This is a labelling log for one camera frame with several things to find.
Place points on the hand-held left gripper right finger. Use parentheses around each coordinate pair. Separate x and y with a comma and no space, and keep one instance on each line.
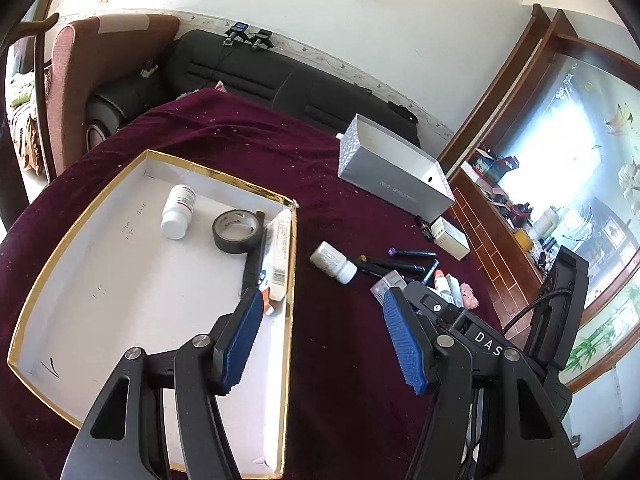
(405,345)

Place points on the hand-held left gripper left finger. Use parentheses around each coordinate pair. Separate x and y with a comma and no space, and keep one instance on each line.
(240,345)

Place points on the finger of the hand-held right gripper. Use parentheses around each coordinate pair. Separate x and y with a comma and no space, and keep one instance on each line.
(432,305)

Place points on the white green label medicine box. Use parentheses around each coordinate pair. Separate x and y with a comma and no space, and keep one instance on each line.
(380,292)

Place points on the black marker purple caps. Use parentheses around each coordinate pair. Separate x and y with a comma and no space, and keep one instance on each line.
(412,252)

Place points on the white pill bottle green label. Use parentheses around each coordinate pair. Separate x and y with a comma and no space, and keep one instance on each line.
(330,259)

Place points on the white gold-rimmed box tray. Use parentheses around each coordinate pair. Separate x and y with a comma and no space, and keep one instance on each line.
(125,285)

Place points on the white tube orange cap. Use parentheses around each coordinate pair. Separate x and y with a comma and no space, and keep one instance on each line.
(441,280)

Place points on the pink fluffy object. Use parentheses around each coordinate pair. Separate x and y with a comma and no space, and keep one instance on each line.
(470,297)

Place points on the small white carton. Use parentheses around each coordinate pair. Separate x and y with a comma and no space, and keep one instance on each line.
(450,237)

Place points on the small black object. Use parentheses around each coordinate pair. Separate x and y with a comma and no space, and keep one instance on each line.
(425,226)

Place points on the white jar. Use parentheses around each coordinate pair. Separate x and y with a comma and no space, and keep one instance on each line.
(545,220)

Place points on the white orange blue medicine box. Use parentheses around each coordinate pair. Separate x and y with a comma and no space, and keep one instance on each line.
(277,255)

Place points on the black tape roll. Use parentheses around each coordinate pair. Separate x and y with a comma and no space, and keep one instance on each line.
(220,240)

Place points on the grey patterned box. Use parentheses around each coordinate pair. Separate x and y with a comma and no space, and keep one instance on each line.
(400,185)

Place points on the white pill bottle red label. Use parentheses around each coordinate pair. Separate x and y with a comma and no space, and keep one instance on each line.
(177,210)

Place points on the colourful box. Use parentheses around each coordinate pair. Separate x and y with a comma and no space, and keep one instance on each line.
(495,165)

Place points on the maroon tablecloth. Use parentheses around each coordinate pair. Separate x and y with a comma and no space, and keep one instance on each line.
(225,130)

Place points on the black sofa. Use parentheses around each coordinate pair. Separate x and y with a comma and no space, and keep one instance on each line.
(240,70)

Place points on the patterned bedding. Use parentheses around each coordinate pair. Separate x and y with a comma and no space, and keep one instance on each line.
(25,130)

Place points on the small black device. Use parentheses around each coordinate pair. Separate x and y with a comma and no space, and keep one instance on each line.
(261,39)
(236,30)

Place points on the maroon armchair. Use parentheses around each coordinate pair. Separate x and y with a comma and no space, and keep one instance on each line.
(80,75)

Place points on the dark wooden stand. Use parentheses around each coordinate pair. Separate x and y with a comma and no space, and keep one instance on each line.
(37,85)

